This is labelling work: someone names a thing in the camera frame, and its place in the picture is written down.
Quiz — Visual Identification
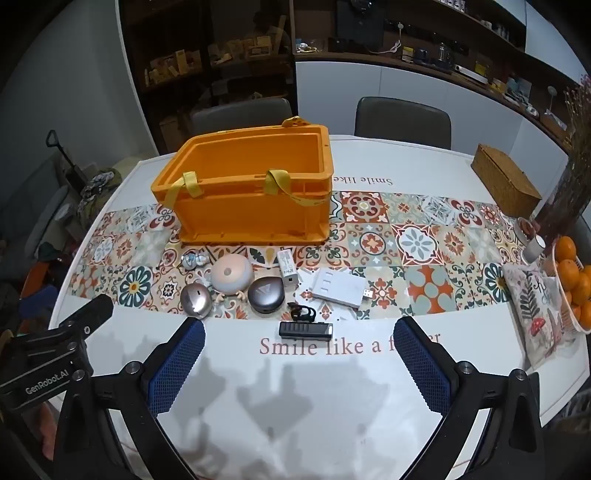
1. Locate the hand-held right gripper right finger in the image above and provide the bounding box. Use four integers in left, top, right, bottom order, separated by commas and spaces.
393, 316, 548, 480

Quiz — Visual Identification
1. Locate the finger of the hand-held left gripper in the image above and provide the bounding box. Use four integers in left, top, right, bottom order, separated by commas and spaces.
48, 295, 114, 340

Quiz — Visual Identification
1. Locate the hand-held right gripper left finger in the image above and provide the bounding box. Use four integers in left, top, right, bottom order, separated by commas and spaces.
55, 318, 206, 480

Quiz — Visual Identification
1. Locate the round pink white device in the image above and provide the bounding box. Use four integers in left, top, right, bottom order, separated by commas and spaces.
210, 255, 254, 304

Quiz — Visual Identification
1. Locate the grey teardrop case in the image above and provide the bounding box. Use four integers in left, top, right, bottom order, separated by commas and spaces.
247, 275, 283, 315

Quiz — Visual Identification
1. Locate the black rectangular device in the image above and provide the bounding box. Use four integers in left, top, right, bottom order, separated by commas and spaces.
279, 322, 334, 342

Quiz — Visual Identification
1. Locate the orange plastic crate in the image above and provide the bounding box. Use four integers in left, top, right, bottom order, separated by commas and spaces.
151, 117, 334, 245

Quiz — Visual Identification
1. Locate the round silver case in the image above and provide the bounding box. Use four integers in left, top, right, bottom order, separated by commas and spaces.
180, 282, 214, 319

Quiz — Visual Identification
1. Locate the white rectangular hub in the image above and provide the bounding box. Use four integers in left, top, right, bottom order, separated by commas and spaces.
308, 268, 365, 309

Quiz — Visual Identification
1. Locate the camouflage cloth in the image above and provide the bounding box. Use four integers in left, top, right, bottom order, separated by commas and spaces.
76, 168, 122, 219

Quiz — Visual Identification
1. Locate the mushroom print cushion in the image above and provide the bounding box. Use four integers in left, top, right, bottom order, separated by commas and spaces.
502, 262, 578, 371

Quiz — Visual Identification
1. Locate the black earhook earphone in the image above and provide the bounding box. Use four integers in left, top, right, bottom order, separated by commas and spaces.
286, 302, 318, 323

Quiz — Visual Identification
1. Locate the white adapter box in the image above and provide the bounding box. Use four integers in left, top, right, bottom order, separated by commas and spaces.
277, 248, 300, 284

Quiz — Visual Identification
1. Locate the white cup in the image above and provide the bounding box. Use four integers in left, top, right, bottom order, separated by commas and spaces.
523, 234, 546, 263

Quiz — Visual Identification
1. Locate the basket of oranges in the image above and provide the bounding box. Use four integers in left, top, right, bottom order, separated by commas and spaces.
554, 236, 591, 329

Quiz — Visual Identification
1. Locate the wicker box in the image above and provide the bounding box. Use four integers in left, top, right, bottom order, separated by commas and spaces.
471, 144, 542, 219

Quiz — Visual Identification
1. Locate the grey chair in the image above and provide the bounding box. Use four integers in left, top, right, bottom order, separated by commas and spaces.
355, 96, 452, 151
191, 97, 294, 139

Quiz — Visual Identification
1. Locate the dark wooden shelf cabinet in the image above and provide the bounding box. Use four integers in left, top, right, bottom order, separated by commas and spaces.
119, 0, 296, 154

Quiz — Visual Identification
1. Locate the black appliance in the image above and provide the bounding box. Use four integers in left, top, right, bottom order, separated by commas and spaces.
336, 0, 385, 51

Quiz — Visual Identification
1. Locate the black shovel handle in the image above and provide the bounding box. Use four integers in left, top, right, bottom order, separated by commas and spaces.
46, 130, 88, 190

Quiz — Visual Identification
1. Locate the white wire basket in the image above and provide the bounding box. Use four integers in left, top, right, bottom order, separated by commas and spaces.
541, 236, 591, 335

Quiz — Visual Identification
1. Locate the white cable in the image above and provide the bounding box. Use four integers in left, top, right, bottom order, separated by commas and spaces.
367, 23, 404, 55

